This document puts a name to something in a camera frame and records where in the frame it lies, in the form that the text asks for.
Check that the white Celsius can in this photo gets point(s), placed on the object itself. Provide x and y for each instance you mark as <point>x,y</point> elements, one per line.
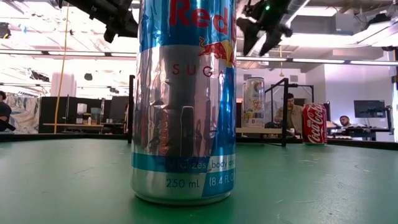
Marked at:
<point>253,102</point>

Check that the black computer monitor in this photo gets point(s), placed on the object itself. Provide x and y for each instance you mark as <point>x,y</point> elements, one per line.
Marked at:
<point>369,109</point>

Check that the black table frame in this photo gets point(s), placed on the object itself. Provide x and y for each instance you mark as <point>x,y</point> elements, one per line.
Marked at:
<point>357,143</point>

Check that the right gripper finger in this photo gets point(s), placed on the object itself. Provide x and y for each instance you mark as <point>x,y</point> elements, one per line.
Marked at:
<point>250,34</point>
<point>275,37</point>

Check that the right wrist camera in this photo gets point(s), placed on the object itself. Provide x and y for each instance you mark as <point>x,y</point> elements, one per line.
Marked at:
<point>250,7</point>

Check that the wooden desk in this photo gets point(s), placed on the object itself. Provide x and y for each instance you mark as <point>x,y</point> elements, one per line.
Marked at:
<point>68,124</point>

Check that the long ceiling light bar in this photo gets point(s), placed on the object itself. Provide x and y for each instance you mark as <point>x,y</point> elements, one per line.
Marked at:
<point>317,60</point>

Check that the black office desk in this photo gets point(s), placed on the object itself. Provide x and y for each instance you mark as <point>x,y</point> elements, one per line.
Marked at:
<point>357,133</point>

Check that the red Coca-Cola can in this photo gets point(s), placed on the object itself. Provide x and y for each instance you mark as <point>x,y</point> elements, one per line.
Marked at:
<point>314,124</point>

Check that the grey patterned tarp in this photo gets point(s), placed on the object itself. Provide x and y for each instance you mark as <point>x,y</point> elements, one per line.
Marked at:
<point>21,112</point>

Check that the person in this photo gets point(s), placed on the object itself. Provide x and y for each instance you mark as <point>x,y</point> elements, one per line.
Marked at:
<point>292,115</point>
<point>344,120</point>
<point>4,109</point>

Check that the teal container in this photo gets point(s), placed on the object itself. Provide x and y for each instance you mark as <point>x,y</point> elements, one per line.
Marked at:
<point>95,116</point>

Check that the black office partition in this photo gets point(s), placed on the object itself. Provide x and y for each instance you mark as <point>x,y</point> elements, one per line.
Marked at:
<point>118,109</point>

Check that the white container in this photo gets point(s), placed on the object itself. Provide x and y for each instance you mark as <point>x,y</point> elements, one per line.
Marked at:
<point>81,112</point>

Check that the silver ceiling air duct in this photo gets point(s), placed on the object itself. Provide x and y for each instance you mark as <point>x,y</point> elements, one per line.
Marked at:
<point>298,9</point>

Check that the black monitor stand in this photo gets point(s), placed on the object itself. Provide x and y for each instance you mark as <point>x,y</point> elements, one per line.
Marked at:
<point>388,121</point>

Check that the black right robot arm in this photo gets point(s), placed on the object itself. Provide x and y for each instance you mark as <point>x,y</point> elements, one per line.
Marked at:
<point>278,4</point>

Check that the green table mat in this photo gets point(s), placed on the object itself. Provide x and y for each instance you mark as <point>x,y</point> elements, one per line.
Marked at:
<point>62,186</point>

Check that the blue silver Red Bull can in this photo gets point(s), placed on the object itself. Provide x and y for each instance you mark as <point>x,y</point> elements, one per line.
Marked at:
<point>183,109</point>

